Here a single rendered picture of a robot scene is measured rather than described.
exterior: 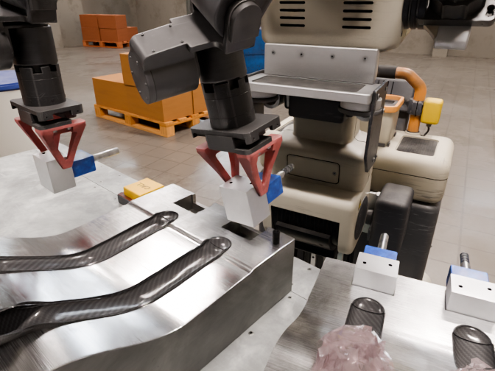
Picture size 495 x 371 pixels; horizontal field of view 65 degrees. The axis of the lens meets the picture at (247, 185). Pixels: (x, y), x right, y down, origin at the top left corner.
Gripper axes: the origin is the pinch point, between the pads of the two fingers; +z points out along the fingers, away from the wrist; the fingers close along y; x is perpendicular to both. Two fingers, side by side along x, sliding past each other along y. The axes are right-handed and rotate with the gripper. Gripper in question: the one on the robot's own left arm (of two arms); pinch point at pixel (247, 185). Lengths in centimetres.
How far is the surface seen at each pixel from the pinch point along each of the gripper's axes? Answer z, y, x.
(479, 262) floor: 117, 1, 143
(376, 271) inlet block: 9.8, 16.9, 2.1
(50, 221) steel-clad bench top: 8.0, -40.0, -14.3
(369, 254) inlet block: 9.9, 14.7, 4.7
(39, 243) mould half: 0.4, -17.3, -22.2
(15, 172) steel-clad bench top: 5, -69, -9
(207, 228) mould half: 5.0, -4.4, -5.2
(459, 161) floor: 129, -44, 278
